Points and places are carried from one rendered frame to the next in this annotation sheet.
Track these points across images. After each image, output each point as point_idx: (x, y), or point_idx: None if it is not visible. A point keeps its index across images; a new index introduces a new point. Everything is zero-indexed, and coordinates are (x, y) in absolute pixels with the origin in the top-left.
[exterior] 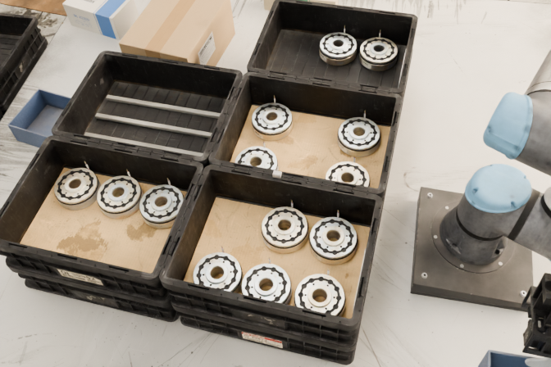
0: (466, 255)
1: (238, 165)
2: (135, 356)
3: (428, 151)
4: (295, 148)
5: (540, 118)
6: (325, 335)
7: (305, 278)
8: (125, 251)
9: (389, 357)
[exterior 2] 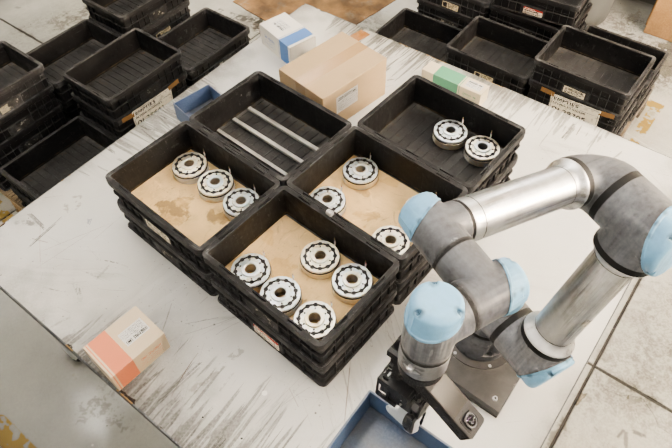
0: (460, 345)
1: (306, 194)
2: (174, 309)
3: (490, 251)
4: (367, 202)
5: (431, 216)
6: (305, 350)
7: (311, 301)
8: (198, 226)
9: (357, 397)
